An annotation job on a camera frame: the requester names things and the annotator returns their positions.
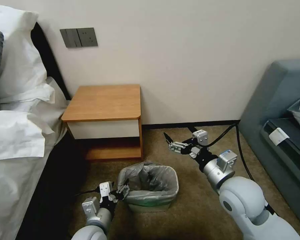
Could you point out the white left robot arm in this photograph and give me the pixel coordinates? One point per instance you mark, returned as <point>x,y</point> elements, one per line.
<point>95,225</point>

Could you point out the black baseboard strip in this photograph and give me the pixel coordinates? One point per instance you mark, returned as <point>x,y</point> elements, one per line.
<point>165,125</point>

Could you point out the blue-grey sofa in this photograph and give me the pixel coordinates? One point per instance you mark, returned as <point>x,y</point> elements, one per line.
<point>270,100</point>

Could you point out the dark grey switch panel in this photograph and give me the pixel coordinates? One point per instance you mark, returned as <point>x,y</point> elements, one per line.
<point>68,38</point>

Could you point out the black flat case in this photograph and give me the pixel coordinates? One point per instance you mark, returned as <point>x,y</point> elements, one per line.
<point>296,140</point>

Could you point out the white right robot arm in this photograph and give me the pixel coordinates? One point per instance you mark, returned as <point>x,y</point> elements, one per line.
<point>242,197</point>

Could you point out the black headboard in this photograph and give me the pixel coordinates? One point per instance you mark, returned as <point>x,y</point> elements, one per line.
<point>52,60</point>

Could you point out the black bed base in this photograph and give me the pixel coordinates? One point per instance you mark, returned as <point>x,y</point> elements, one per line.
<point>55,180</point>

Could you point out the white tag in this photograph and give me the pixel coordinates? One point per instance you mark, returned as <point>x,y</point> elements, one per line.
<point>278,136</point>

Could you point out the white trash can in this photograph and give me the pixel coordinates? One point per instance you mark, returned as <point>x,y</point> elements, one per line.
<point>150,205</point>

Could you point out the grey garbage bag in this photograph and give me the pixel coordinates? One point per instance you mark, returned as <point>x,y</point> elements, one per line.
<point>152,183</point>

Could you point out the pale bed sheet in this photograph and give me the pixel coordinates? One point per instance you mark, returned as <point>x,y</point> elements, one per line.
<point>12,190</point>

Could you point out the wooden nightstand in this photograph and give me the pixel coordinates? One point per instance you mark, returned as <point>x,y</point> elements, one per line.
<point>105,105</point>

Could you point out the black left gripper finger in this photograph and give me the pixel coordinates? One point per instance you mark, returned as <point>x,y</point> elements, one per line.
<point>122,188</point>
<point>118,197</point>

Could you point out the white duvet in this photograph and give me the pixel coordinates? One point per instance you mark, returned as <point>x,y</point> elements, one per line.
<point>12,135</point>

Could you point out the large white pillow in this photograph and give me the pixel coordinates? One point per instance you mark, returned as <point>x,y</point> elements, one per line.
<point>17,62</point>

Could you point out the dark grey socket panel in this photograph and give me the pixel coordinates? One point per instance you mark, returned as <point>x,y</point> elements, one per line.
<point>87,37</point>

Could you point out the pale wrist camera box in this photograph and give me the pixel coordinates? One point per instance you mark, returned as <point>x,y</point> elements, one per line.
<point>200,137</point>
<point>106,189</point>

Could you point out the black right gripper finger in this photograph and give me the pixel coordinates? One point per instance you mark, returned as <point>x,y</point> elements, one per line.
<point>176,144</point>
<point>176,149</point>

